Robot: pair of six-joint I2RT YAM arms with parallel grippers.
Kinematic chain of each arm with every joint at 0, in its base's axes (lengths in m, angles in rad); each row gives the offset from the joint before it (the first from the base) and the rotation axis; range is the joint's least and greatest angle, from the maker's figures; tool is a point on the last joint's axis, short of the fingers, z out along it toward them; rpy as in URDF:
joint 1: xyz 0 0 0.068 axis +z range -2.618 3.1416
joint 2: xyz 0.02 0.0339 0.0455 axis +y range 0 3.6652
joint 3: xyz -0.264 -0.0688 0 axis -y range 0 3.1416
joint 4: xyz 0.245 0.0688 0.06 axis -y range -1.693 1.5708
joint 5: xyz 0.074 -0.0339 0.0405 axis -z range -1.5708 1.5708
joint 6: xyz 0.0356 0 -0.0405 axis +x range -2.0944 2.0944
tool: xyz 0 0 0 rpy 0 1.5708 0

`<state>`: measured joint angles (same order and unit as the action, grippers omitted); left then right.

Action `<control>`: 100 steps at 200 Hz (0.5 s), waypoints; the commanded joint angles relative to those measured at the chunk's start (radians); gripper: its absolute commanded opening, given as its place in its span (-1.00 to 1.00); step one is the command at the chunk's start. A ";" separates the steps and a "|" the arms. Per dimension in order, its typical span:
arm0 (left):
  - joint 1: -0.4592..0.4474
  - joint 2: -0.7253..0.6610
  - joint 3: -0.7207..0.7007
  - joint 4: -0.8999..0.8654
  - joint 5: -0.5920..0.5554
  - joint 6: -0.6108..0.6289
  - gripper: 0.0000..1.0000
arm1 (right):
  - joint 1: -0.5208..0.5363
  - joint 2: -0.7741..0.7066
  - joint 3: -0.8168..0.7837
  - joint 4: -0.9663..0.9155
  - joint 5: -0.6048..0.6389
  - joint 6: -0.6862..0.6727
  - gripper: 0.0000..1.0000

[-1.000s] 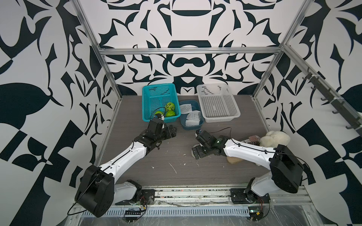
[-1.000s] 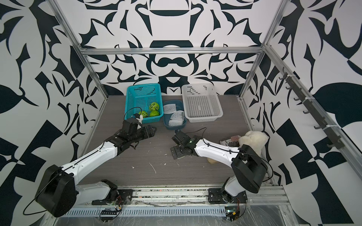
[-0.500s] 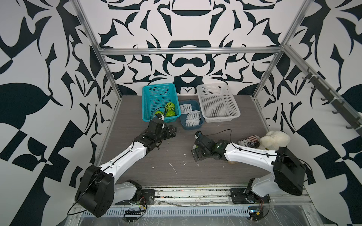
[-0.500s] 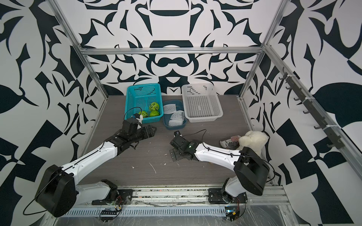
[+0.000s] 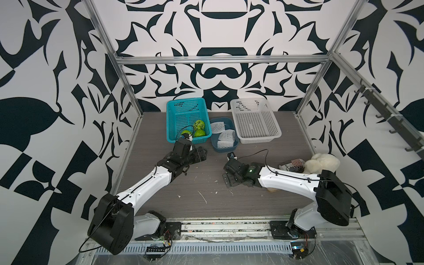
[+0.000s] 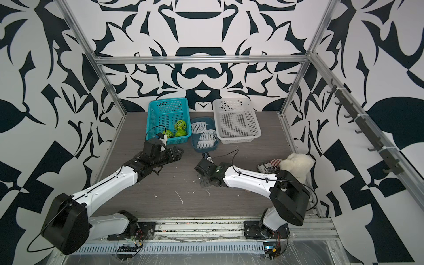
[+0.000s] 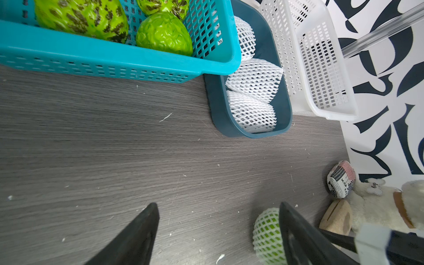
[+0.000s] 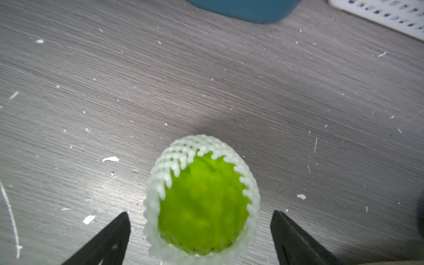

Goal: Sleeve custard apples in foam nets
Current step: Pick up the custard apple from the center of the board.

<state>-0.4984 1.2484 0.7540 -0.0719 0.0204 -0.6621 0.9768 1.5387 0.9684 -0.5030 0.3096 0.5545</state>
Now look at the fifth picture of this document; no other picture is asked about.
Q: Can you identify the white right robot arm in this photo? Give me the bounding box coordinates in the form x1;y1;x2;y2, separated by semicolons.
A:
223;158;352;238

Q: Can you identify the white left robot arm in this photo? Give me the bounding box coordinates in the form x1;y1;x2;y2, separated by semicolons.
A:
87;138;208;255

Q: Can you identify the green custard apple right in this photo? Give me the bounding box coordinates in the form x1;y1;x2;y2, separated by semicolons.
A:
193;129;206;138

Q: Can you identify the green custard apple upper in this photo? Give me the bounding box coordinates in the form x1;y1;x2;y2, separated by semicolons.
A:
193;120;205;131

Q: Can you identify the white foam net front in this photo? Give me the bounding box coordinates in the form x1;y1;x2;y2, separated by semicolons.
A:
216;140;234;149

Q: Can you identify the white foam net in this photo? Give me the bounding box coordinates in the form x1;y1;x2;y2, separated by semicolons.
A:
216;140;234;149
210;121;226;134
218;129;236;142

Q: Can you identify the white foam net middle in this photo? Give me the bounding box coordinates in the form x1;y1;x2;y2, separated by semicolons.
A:
218;129;236;142

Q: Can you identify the white foam net back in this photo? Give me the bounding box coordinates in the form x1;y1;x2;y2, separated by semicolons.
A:
210;121;226;134

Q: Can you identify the tan sponge block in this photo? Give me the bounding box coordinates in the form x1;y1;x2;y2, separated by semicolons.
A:
267;188;280;193

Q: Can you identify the teal perforated plastic basket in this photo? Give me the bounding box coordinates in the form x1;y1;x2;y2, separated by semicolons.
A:
166;98;212;144

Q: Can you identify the dark teal small tray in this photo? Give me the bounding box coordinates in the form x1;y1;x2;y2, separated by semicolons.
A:
210;117;239;153

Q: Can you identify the white perforated plastic basket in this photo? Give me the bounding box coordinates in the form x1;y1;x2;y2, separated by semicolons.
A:
230;98;282;144

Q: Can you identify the white plush toy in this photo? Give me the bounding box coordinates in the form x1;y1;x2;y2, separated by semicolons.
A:
303;153;340;174

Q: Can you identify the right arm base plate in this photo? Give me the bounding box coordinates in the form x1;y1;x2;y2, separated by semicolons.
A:
269;220;316;240

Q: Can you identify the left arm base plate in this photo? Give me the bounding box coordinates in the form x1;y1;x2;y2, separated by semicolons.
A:
135;222;182;241

